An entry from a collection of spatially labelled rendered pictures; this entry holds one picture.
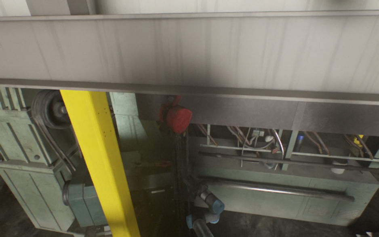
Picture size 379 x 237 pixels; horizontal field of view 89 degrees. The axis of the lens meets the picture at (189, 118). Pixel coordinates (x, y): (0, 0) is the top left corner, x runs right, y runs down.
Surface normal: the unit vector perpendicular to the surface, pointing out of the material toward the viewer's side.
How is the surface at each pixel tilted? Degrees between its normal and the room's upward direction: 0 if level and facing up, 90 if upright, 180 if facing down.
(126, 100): 90
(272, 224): 0
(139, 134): 90
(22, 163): 0
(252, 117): 90
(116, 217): 90
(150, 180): 45
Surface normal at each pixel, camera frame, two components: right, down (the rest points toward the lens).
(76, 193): 0.11, -0.28
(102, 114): 0.99, 0.07
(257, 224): -0.02, -0.88
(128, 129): -0.17, 0.48
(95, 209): 0.18, 0.48
